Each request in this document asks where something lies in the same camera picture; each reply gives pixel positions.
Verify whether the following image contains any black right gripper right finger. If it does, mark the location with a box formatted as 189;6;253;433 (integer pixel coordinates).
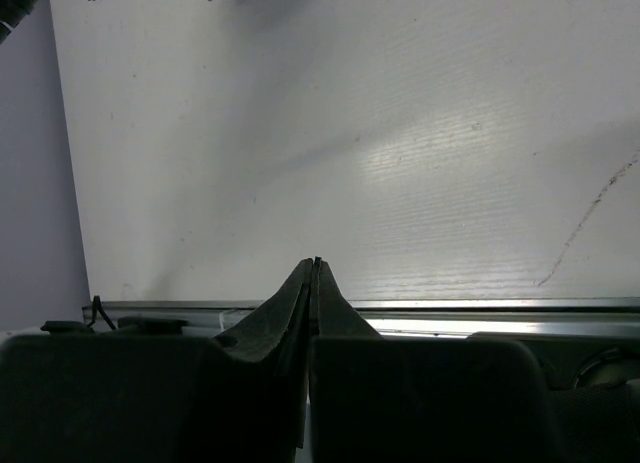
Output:
310;260;563;462

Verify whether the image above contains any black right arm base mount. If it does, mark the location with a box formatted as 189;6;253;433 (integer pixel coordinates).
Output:
473;332;639;462

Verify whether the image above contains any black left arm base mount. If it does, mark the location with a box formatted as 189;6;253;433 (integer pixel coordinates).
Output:
40;296;187;336

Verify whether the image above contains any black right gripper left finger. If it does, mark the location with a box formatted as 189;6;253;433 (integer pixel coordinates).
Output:
1;259;313;462

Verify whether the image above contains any aluminium table edge rail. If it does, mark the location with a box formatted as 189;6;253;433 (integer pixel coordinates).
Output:
102;297;639;338

